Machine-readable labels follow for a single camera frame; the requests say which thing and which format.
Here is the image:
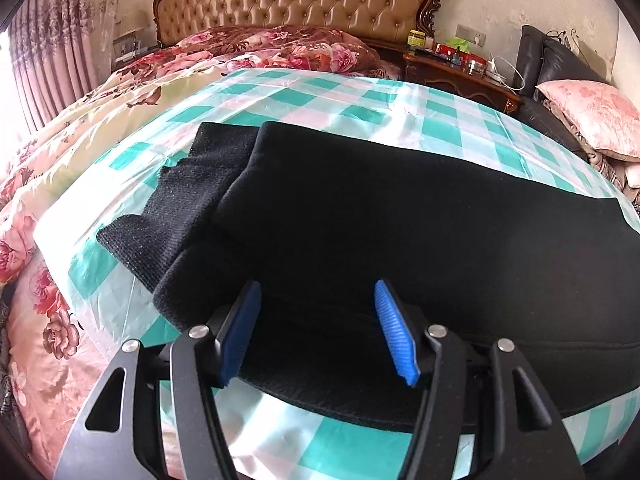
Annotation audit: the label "lower pink floral pillow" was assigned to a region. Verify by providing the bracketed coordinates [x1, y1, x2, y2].
[625, 162, 640, 188]

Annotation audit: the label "large pink floral pillow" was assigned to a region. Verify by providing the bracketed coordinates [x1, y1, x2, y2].
[536, 79, 639, 162]

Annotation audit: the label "black fleece pants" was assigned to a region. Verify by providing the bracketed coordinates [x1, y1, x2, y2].
[98, 122, 639, 431]

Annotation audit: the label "wall power outlet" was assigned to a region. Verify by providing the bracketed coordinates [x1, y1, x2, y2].
[456, 24, 486, 48]

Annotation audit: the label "yellow lidded jar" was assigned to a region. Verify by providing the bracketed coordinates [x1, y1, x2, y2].
[407, 29, 427, 50]

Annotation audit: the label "teal white checkered cloth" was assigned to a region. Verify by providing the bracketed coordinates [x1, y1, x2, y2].
[35, 70, 620, 479]

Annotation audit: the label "glass jar with lid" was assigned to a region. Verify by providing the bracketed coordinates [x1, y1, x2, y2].
[464, 58, 486, 77]

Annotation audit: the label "pink pleated curtain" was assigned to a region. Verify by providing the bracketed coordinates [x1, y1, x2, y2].
[8, 0, 99, 133]

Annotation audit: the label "red floral quilt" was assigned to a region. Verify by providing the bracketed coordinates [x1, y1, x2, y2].
[1, 25, 400, 477]

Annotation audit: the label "black leather armchair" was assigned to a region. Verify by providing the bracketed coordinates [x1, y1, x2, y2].
[514, 25, 606, 162]

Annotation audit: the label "white power strip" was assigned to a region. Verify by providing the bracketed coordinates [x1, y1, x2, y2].
[485, 55, 506, 84]

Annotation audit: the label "plaid folded blanket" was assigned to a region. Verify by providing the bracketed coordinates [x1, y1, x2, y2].
[542, 99, 639, 212]

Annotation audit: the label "dark wooden nightstand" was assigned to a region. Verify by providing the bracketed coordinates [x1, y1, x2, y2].
[372, 39, 525, 115]

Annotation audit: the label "beige device on armchair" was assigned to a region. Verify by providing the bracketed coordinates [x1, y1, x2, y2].
[547, 28, 608, 79]

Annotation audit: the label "green crumpled bag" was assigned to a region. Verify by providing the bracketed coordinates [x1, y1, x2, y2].
[445, 37, 470, 53]

